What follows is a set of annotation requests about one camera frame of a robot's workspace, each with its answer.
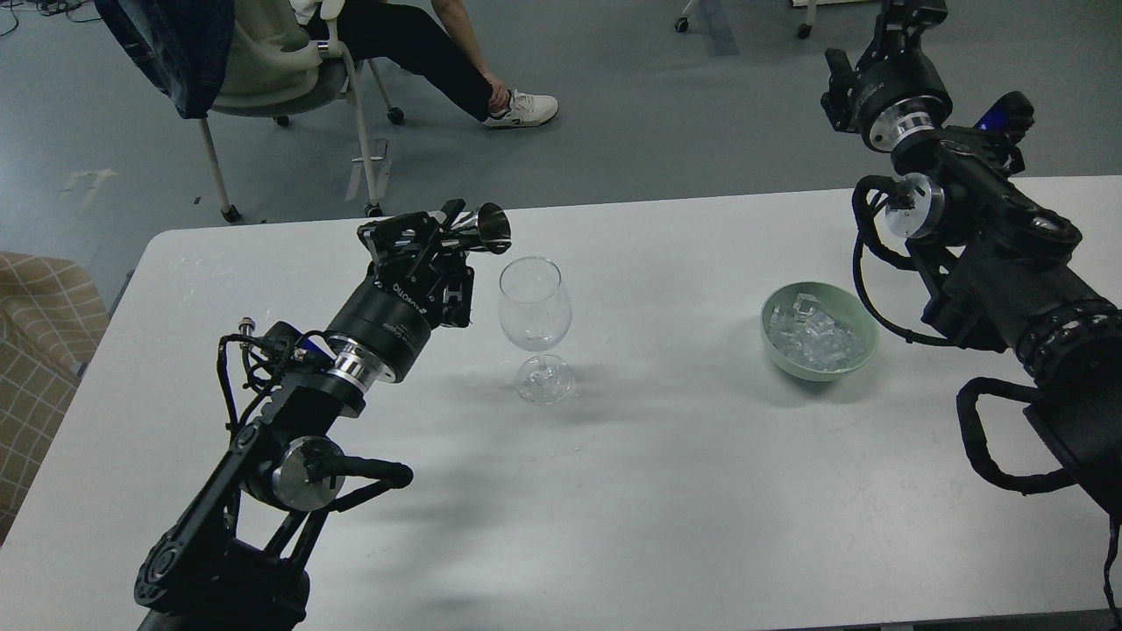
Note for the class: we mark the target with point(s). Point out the grey office chair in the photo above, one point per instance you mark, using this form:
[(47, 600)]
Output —
[(275, 70)]

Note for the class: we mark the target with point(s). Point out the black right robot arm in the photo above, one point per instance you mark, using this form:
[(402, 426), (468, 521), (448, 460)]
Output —
[(949, 253)]

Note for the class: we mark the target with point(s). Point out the steel cocktail jigger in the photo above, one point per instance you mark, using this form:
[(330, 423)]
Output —
[(485, 229)]

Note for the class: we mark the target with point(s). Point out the green bowl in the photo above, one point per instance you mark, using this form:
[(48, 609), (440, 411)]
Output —
[(843, 306)]

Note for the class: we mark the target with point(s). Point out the clear ice cubes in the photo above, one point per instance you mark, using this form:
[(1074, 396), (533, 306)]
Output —
[(806, 334)]

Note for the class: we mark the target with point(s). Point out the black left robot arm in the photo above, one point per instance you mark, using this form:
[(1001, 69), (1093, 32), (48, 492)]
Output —
[(236, 559)]

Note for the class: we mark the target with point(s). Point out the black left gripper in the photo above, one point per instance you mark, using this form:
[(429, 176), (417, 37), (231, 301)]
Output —
[(411, 287)]

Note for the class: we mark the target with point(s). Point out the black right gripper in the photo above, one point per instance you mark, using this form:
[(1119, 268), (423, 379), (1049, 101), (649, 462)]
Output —
[(893, 89)]

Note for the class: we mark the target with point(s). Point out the clear wine glass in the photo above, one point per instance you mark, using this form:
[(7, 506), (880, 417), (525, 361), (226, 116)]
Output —
[(535, 315)]

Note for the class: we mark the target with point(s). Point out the white chair caster leg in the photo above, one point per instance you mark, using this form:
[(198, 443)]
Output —
[(682, 23)]

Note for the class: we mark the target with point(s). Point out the beige checkered sofa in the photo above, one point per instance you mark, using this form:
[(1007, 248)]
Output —
[(52, 321)]

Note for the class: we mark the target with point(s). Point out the seated person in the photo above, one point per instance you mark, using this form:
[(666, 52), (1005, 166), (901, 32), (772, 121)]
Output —
[(441, 47)]

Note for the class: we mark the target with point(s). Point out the dark blue jacket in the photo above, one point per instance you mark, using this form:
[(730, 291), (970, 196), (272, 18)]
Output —
[(182, 47)]

